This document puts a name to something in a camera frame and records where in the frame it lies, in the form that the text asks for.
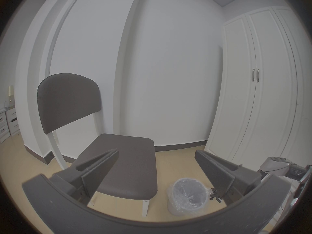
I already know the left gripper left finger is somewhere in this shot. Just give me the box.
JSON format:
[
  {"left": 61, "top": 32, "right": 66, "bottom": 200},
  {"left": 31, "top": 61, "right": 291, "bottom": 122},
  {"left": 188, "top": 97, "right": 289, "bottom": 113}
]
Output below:
[{"left": 52, "top": 148, "right": 120, "bottom": 199}]

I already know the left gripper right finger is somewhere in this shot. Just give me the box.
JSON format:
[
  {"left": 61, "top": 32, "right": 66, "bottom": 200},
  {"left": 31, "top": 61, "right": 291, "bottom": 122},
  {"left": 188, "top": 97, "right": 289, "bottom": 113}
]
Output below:
[{"left": 194, "top": 149, "right": 263, "bottom": 202}]

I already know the clear plastic bag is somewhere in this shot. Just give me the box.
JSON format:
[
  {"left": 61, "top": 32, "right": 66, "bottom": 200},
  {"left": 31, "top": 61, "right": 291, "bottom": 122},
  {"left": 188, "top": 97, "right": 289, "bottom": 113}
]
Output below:
[{"left": 167, "top": 178, "right": 215, "bottom": 216}]

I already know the white trash bin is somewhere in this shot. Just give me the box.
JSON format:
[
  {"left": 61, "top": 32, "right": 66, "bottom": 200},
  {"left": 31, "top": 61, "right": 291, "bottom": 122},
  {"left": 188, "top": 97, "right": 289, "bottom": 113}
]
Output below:
[{"left": 171, "top": 178, "right": 209, "bottom": 215}]

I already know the grey chair with white legs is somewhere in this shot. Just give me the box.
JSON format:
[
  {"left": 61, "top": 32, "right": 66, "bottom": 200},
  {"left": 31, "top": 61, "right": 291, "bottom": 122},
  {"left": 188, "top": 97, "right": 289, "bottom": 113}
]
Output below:
[{"left": 37, "top": 73, "right": 158, "bottom": 217}]

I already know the white chest of drawers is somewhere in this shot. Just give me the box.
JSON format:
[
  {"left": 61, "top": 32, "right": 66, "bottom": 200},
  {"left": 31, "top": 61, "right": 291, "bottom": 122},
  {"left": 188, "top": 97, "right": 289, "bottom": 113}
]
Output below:
[{"left": 0, "top": 106, "right": 21, "bottom": 144}]

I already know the white wardrobe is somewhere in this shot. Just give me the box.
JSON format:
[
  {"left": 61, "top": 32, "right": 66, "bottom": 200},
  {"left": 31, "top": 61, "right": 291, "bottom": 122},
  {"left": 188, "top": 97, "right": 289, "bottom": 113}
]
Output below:
[{"left": 205, "top": 6, "right": 312, "bottom": 170}]

